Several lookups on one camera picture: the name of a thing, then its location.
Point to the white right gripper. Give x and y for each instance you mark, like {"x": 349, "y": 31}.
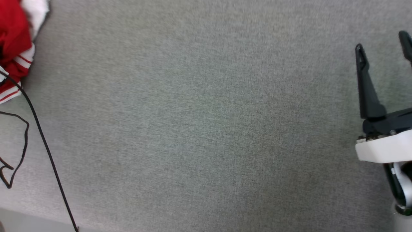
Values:
{"x": 386, "y": 148}

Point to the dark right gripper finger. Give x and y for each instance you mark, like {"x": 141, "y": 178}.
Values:
{"x": 407, "y": 43}

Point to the red and white jersey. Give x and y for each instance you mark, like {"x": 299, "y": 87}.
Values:
{"x": 13, "y": 32}

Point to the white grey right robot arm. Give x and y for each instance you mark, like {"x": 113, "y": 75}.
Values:
{"x": 406, "y": 188}

